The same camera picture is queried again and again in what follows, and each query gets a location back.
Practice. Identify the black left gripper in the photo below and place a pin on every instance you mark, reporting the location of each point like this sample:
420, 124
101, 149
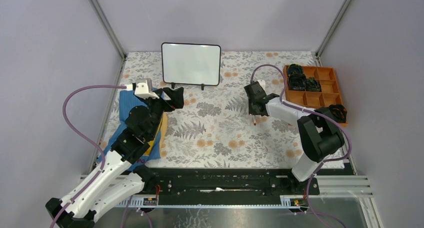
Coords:
176, 102

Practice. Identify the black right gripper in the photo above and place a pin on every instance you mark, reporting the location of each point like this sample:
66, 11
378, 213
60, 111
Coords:
252, 112

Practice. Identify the black framed whiteboard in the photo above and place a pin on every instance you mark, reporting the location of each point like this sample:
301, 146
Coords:
191, 63

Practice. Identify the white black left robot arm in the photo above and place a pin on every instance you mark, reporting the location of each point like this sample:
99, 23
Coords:
83, 206

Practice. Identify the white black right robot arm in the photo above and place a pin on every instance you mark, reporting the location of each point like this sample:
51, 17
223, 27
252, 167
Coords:
319, 134

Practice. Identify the floral patterned table mat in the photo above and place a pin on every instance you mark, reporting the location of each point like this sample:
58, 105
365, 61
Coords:
214, 128

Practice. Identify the blue cartoon cloth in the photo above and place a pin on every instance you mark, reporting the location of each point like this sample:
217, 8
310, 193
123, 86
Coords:
134, 133

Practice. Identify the orange compartment tray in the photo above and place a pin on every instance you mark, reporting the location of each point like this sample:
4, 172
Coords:
315, 87

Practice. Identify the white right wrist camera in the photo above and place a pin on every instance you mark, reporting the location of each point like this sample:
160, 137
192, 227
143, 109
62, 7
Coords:
262, 83

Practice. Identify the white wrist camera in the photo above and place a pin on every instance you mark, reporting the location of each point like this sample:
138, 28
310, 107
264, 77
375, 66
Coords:
143, 89
262, 83

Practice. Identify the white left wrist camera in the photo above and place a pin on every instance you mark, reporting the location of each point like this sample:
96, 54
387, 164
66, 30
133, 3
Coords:
143, 89

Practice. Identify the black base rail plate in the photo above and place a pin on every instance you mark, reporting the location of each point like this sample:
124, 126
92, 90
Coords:
225, 187

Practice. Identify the left aluminium frame post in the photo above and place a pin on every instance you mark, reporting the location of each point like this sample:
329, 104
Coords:
108, 28

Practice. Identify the aluminium frame post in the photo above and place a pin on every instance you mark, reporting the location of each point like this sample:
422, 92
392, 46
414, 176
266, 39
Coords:
108, 28
334, 25

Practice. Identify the right aluminium frame post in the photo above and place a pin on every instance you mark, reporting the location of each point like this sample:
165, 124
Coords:
334, 25

